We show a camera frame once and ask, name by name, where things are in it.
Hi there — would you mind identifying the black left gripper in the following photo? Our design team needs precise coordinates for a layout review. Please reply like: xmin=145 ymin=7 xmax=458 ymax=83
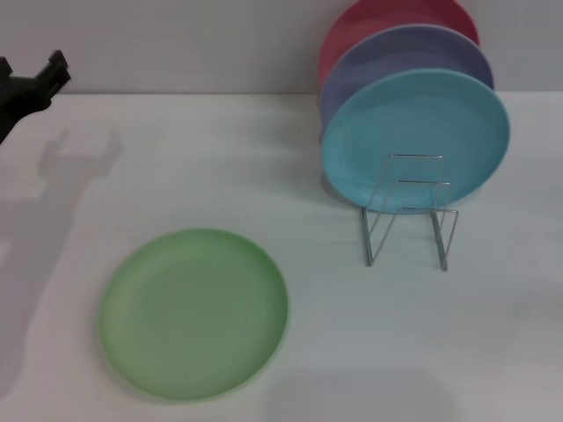
xmin=0 ymin=49 xmax=72 ymax=146

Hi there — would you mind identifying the green plate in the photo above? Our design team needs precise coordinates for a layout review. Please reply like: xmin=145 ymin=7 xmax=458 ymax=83
xmin=99 ymin=227 xmax=290 ymax=404

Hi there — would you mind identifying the red plate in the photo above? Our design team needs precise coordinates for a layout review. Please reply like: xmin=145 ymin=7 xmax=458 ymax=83
xmin=318 ymin=0 xmax=480 ymax=102

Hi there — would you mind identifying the purple plate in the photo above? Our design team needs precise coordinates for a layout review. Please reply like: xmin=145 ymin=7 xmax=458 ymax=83
xmin=319 ymin=24 xmax=495 ymax=133

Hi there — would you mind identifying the teal blue plate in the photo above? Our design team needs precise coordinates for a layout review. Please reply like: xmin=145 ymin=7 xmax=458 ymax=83
xmin=320 ymin=68 xmax=512 ymax=215

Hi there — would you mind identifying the metal wire plate rack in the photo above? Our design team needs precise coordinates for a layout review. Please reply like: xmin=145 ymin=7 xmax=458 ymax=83
xmin=360 ymin=152 xmax=460 ymax=273

